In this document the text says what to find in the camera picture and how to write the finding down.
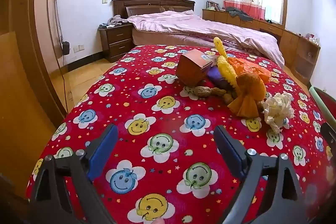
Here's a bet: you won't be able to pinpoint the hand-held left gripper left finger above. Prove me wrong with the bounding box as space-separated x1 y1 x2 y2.
28 124 120 224

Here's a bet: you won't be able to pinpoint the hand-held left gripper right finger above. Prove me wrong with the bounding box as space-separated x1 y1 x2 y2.
213 125 307 224

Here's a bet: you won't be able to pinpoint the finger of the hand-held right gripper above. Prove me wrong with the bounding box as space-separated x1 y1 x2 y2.
321 123 336 142

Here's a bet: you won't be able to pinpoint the red bin with green rim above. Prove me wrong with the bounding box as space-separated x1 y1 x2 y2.
308 86 336 119

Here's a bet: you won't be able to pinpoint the white tissue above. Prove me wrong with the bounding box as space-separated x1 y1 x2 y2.
262 93 295 134

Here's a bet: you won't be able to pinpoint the yellow corn toy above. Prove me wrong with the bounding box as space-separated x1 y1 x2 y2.
213 36 240 90

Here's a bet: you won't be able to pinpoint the brown cardboard box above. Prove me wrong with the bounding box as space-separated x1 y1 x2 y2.
175 49 214 86

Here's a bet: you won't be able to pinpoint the red smiley flower printed blanket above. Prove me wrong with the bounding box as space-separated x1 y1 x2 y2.
25 44 336 224

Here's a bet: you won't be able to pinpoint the purple wrapper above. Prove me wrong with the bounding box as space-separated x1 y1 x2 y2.
207 67 231 89

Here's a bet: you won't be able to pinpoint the orange plastic bag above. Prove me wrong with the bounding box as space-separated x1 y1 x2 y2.
227 56 271 83

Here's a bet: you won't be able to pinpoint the red and white containers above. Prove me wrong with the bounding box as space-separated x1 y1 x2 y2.
306 33 321 45

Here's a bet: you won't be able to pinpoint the long wooden cabinet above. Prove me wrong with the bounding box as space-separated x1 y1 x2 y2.
202 9 321 86

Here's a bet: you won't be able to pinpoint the dark wooden nightstand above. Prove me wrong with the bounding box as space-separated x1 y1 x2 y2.
98 23 134 63

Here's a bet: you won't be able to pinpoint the crumpled clothes pile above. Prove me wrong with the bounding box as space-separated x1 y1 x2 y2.
106 15 129 28

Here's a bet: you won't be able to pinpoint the pink duvet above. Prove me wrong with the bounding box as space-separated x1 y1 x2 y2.
127 10 285 65

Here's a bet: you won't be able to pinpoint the dark grey cloth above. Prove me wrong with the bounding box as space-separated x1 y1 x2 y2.
223 7 254 22

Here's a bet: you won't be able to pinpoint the wooden wardrobe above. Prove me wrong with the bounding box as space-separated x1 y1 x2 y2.
0 0 71 198

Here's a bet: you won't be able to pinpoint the dark wooden bed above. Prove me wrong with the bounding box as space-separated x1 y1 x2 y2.
112 0 285 67

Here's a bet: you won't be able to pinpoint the black wall cable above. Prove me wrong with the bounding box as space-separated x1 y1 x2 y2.
52 0 72 109

